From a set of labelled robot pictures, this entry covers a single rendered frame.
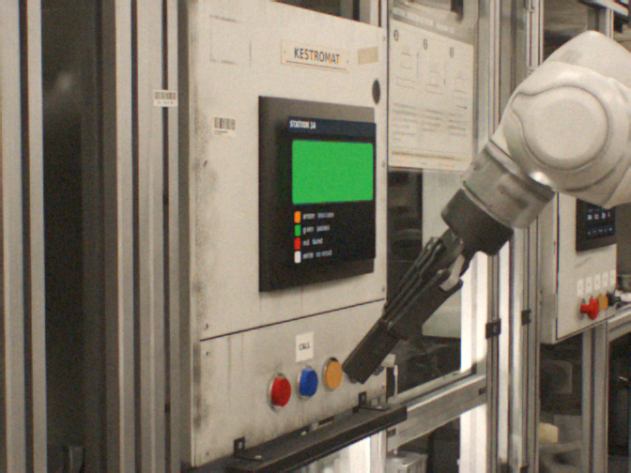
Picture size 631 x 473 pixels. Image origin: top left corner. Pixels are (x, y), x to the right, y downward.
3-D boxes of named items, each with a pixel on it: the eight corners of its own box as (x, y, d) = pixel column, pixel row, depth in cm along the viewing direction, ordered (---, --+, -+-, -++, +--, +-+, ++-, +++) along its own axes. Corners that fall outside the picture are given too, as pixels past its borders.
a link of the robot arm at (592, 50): (485, 131, 129) (479, 136, 116) (577, 16, 126) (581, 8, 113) (563, 192, 128) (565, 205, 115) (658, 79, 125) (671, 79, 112)
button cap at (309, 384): (305, 399, 128) (305, 372, 128) (291, 397, 129) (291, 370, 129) (318, 394, 131) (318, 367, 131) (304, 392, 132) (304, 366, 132)
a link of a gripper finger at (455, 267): (475, 245, 125) (484, 259, 120) (445, 282, 126) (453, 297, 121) (458, 232, 124) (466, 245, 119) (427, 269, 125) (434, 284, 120)
